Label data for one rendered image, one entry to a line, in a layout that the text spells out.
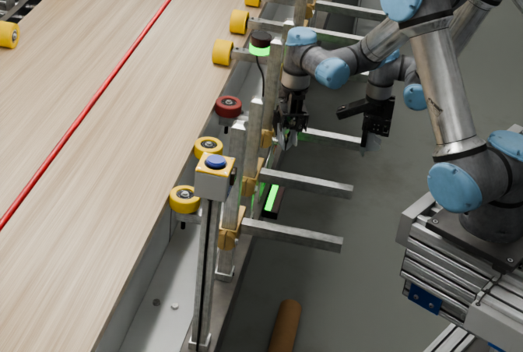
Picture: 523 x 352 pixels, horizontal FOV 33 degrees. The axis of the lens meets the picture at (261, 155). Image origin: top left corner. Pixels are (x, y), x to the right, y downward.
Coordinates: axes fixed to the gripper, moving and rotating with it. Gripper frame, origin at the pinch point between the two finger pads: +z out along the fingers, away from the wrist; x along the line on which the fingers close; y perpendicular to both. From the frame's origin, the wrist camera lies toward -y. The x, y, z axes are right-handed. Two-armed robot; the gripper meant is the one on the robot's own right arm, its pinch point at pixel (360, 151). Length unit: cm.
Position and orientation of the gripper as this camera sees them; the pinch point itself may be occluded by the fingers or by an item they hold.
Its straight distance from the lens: 270.5
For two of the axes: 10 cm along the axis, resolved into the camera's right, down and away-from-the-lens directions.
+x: 1.9, -5.2, 8.3
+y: 9.8, 1.7, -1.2
